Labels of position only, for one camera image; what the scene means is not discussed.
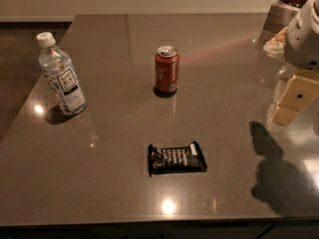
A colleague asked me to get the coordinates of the white plate with food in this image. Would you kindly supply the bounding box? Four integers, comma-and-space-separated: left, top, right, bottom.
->
263, 27, 287, 59

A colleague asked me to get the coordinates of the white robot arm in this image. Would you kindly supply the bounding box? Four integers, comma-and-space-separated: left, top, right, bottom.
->
263, 0, 319, 126

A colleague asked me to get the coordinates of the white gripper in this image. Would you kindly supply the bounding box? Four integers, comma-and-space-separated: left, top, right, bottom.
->
268, 0, 319, 126

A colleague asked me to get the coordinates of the clear plastic water bottle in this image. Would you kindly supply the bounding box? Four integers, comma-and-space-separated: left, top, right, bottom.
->
37, 32, 87, 117

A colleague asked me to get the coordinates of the red coke can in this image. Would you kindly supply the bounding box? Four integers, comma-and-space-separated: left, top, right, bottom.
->
155, 45, 179, 95

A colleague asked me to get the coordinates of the jar of coffee beans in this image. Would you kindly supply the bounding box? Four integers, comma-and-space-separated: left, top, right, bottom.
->
263, 0, 308, 33

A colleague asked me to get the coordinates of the black rxbar chocolate bar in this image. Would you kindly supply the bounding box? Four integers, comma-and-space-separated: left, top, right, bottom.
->
148, 141, 207, 176

